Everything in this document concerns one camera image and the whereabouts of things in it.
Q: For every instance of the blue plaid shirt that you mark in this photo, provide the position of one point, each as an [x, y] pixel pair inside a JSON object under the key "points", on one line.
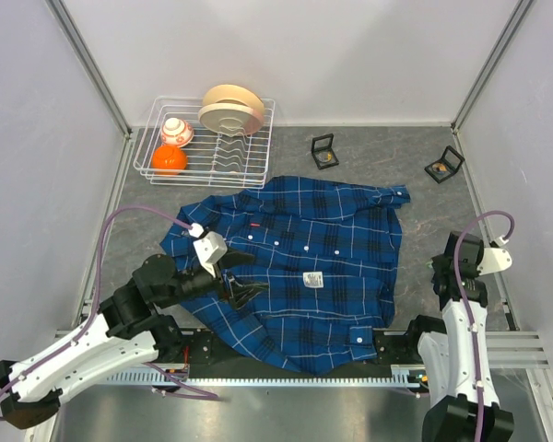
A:
{"points": [[349, 232]]}

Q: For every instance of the beige plate rear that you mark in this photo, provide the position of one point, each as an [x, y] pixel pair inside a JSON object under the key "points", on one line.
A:
{"points": [[233, 94]]}

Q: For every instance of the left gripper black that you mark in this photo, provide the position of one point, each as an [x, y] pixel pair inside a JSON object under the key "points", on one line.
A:
{"points": [[239, 294]]}

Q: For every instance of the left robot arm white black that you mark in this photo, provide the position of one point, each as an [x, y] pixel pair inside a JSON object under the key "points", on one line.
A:
{"points": [[125, 330]]}

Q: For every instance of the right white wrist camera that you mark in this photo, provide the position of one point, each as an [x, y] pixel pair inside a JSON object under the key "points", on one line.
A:
{"points": [[496, 258]]}

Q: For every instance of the round orange picture brooch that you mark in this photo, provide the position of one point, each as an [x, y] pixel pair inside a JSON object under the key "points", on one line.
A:
{"points": [[325, 157]]}

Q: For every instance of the white wire dish rack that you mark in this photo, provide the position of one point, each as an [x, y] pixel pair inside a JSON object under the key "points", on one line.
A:
{"points": [[214, 160]]}

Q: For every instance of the black display box centre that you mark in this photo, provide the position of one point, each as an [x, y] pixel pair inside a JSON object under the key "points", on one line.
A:
{"points": [[320, 144]]}

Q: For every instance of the beige plate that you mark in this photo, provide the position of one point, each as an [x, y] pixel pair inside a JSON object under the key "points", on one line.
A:
{"points": [[231, 119], [233, 94]]}

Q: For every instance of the black display box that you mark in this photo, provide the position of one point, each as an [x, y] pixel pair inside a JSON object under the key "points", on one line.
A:
{"points": [[320, 144], [453, 162]]}

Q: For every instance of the white orange patterned bowl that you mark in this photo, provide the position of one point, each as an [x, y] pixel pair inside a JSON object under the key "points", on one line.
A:
{"points": [[175, 131]]}

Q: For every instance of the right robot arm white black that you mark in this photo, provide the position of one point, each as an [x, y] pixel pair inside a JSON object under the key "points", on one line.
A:
{"points": [[464, 405]]}

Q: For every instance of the white shirt label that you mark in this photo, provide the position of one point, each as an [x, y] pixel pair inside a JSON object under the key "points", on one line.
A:
{"points": [[313, 279]]}

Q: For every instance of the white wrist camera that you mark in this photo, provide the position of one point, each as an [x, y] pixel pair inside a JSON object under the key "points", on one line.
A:
{"points": [[496, 258], [209, 247]]}

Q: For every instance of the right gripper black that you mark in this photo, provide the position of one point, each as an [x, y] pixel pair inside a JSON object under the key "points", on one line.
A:
{"points": [[437, 261]]}

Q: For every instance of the black display box far right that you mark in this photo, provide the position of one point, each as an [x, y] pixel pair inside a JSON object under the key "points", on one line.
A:
{"points": [[453, 162]]}

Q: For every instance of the grey slotted cable duct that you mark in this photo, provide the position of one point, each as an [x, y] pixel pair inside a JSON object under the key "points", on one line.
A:
{"points": [[242, 374]]}

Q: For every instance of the beige plate front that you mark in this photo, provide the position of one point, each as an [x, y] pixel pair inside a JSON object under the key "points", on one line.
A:
{"points": [[231, 119]]}

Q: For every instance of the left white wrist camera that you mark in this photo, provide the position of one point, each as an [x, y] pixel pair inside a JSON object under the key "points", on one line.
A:
{"points": [[209, 247]]}

